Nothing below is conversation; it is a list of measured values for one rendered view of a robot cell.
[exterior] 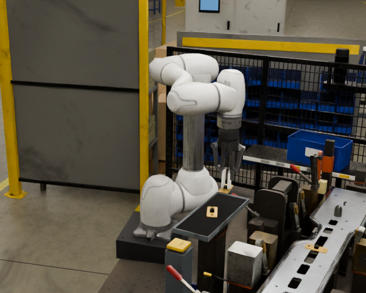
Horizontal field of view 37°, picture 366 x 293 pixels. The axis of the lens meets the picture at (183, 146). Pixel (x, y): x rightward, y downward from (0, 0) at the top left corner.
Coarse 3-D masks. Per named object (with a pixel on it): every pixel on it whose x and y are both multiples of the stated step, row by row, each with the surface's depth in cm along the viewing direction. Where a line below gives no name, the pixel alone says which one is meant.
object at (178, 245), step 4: (176, 240) 181; (180, 240) 181; (184, 240) 181; (168, 244) 178; (172, 244) 178; (176, 244) 178; (180, 244) 178; (184, 244) 178; (188, 244) 178; (168, 248) 178; (172, 248) 177; (176, 248) 176; (180, 248) 176; (184, 248) 176
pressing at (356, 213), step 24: (336, 192) 262; (360, 192) 263; (312, 216) 236; (360, 216) 238; (312, 240) 216; (336, 240) 217; (288, 264) 199; (312, 264) 199; (336, 264) 200; (264, 288) 183; (288, 288) 184; (312, 288) 184
